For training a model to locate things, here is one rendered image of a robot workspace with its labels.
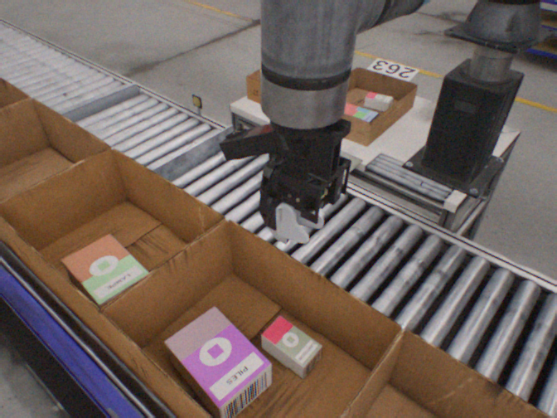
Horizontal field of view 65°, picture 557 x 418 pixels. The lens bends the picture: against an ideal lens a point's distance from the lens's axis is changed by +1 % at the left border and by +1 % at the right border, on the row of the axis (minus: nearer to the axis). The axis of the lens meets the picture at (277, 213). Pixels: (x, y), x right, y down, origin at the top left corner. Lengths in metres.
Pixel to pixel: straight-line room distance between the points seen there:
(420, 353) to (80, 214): 0.83
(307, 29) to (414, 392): 0.63
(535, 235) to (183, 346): 2.18
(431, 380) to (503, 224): 1.95
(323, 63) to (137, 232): 0.79
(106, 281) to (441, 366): 0.63
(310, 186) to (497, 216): 2.27
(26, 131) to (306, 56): 1.17
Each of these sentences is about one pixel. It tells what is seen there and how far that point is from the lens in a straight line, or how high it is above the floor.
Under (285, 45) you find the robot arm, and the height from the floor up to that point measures 1.49.
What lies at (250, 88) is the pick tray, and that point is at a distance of 1.89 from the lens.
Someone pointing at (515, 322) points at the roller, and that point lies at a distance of 1.20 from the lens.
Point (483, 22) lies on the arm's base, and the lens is 1.35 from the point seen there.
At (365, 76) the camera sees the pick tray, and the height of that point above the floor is 0.82.
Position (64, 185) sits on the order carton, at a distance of 1.10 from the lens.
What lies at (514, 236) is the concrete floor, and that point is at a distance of 2.62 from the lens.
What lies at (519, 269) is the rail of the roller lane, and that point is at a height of 0.74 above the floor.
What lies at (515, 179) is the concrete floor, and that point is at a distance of 3.04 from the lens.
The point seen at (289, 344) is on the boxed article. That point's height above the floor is 0.93.
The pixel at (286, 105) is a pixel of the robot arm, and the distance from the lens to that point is 0.43.
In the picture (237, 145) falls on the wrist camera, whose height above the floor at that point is 1.34.
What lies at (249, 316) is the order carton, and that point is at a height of 0.89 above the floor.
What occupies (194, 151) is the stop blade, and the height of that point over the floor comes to 0.79.
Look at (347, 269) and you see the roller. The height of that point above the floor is 0.75.
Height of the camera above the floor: 1.63
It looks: 42 degrees down
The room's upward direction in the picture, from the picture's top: straight up
